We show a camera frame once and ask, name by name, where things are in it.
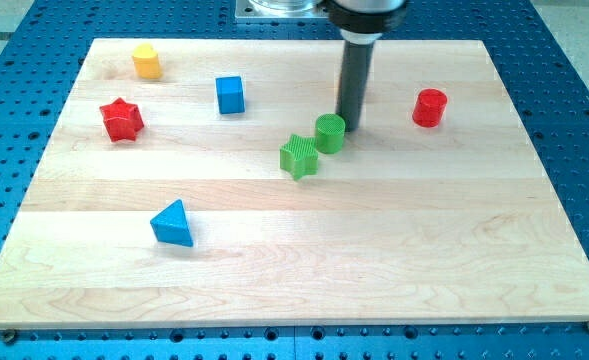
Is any blue cube block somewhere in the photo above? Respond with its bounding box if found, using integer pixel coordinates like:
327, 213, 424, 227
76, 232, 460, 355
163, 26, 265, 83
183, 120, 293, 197
215, 76, 245, 114

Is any green star block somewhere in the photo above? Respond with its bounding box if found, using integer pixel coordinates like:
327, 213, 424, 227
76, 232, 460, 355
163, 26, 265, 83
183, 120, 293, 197
279, 134, 318, 181

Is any green cylinder block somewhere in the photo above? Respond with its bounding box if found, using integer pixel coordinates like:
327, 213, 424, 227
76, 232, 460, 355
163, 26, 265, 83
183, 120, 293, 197
315, 113, 345, 154

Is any light wooden board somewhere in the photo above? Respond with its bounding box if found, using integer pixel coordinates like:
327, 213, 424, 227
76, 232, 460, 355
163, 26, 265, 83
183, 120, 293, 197
0, 38, 589, 329

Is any blue triangle block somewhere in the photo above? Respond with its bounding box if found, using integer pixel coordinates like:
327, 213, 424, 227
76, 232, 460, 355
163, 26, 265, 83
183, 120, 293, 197
150, 199, 194, 247

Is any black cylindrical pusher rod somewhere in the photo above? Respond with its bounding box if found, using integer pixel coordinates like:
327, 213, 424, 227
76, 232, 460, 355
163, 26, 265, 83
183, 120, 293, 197
335, 40, 374, 132

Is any red cylinder block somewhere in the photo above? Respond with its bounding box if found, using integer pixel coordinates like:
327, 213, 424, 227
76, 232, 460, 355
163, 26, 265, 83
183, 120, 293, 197
412, 88, 448, 128

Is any red star block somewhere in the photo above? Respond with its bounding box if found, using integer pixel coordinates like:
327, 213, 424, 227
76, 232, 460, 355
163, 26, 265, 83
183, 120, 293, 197
99, 98, 144, 142

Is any left board clamp screw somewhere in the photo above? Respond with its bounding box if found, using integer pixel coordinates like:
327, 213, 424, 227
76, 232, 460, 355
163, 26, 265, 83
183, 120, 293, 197
0, 329, 18, 345

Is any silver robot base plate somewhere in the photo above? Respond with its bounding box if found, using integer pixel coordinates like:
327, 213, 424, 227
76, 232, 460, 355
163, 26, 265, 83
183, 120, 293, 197
235, 0, 327, 21

